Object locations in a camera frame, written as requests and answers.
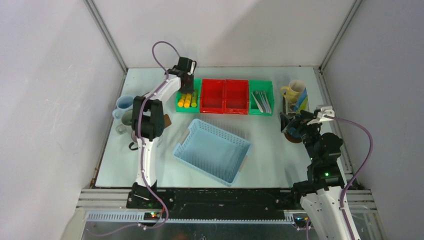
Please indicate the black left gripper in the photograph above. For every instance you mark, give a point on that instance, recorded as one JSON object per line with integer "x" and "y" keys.
{"x": 190, "y": 89}

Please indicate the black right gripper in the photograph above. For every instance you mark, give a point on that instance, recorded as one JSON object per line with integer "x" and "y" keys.
{"x": 302, "y": 124}

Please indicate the dark blue ceramic mug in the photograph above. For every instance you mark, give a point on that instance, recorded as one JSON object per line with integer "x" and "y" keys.
{"x": 292, "y": 130}

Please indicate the lime green toothpaste tube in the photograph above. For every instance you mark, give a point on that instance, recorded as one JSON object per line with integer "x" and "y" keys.
{"x": 302, "y": 105}

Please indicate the green bin with toothpaste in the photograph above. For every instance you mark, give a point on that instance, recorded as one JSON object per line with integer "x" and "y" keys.
{"x": 197, "y": 85}

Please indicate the clear glass rectangular container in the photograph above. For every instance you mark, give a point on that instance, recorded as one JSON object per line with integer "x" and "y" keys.
{"x": 288, "y": 106}

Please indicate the blue toothpaste tube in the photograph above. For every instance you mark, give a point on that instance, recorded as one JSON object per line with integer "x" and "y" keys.
{"x": 302, "y": 95}

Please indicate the yellow ceramic mug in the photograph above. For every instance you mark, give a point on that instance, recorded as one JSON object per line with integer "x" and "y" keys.
{"x": 293, "y": 91}

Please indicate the red plastic bin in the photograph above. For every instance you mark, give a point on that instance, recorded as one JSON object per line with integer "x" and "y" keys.
{"x": 224, "y": 96}

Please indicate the green bin with toothbrushes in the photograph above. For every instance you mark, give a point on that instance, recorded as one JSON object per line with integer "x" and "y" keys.
{"x": 257, "y": 86}

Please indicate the glass jar with brown lid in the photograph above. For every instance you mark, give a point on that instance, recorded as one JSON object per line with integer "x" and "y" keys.
{"x": 167, "y": 121}

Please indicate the light blue ceramic mug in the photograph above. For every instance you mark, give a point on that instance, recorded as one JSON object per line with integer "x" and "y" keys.
{"x": 123, "y": 104}

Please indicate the grey ceramic mug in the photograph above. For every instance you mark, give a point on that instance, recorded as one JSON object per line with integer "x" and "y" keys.
{"x": 125, "y": 126}

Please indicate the light blue plastic basket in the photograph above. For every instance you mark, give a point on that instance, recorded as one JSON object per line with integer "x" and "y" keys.
{"x": 212, "y": 151}

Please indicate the pink ceramic mug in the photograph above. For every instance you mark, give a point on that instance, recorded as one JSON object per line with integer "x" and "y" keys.
{"x": 133, "y": 146}

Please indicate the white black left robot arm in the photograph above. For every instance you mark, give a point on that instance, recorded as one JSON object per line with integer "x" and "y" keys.
{"x": 148, "y": 122}

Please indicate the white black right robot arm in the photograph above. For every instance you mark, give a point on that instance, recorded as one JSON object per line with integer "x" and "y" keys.
{"x": 323, "y": 194}

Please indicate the brown oval wooden tray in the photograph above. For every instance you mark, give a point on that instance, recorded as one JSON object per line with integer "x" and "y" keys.
{"x": 292, "y": 140}

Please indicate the yellow toothpaste tube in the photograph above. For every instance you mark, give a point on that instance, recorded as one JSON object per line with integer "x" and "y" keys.
{"x": 188, "y": 100}
{"x": 181, "y": 101}

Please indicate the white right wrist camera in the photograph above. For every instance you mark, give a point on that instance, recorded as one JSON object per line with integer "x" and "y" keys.
{"x": 322, "y": 113}

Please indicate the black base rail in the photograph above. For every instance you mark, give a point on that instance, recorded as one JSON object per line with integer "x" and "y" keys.
{"x": 221, "y": 204}

